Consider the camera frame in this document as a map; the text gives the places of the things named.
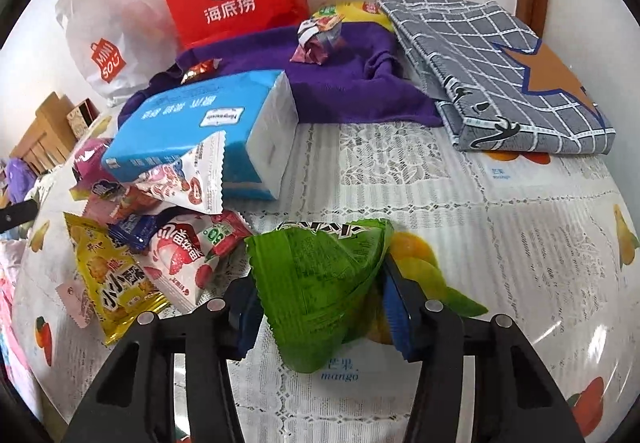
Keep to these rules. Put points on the pink red snack packet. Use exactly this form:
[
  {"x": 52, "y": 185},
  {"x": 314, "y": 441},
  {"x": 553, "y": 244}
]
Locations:
[{"x": 125, "y": 205}]

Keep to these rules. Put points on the fruit print lace tablecloth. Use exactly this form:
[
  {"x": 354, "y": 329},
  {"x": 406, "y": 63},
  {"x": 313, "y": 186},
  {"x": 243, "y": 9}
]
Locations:
[{"x": 400, "y": 173}]

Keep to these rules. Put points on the yellow snack bag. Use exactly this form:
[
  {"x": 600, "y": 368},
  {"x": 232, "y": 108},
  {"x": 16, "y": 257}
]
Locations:
[{"x": 350, "y": 13}]

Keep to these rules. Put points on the small blue snack packet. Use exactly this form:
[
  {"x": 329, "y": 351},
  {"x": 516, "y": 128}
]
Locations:
[{"x": 132, "y": 228}]

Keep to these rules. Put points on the small patterned box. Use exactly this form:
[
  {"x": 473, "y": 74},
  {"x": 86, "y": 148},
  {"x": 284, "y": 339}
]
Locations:
[{"x": 82, "y": 118}]

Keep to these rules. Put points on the pink printed cloth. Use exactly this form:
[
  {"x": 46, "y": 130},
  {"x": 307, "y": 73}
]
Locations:
[{"x": 12, "y": 323}]

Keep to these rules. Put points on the yellow biscuit snack packet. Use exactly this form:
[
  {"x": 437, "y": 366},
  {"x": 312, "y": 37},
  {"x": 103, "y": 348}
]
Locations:
[{"x": 110, "y": 278}]

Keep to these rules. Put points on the white strawberry print snack packet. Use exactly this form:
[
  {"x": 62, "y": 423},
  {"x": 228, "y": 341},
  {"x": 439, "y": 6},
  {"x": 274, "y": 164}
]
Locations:
[
  {"x": 185, "y": 253},
  {"x": 195, "y": 183}
]

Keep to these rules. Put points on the green snack packet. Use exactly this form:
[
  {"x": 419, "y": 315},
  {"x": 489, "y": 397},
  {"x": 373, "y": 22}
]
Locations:
[{"x": 315, "y": 283}]

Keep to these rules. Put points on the shiny red gold snack packet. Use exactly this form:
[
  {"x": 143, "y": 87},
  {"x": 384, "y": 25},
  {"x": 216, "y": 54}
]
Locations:
[{"x": 199, "y": 71}]

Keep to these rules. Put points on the blue tissue pack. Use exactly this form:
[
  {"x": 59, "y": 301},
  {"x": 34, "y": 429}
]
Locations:
[{"x": 200, "y": 123}]

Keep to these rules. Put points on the white red snack packet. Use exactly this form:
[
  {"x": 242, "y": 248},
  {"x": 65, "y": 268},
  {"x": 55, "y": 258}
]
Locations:
[{"x": 317, "y": 40}]

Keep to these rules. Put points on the purple plastic bag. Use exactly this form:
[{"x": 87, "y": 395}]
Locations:
[{"x": 20, "y": 178}]

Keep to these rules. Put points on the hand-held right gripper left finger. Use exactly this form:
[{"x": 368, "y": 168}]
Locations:
[{"x": 245, "y": 323}]

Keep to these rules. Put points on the wooden blocks stack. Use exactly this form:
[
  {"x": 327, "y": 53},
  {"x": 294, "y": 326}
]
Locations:
[{"x": 45, "y": 133}]

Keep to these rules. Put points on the pale pink snack packet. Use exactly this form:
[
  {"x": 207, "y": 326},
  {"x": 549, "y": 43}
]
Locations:
[{"x": 72, "y": 300}]

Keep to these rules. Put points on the purple snack packet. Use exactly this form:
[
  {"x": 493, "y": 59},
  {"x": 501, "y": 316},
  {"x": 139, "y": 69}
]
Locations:
[{"x": 90, "y": 158}]

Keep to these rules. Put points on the grey checked cloth with star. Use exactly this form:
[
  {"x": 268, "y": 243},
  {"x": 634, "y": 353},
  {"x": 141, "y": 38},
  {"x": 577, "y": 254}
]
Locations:
[{"x": 475, "y": 73}]

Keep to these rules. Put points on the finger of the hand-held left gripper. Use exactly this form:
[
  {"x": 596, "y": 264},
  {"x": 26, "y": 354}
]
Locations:
[{"x": 20, "y": 215}]

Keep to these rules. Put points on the purple cloth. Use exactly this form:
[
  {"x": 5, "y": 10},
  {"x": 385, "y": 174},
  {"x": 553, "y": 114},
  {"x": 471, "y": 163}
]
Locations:
[{"x": 340, "y": 78}]

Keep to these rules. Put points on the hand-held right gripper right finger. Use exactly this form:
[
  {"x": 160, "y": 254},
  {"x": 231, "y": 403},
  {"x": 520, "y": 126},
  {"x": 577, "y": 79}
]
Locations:
[{"x": 400, "y": 323}]

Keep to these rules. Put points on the white plastic bag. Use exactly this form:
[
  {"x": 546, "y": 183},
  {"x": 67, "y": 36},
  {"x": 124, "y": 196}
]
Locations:
[{"x": 100, "y": 38}]

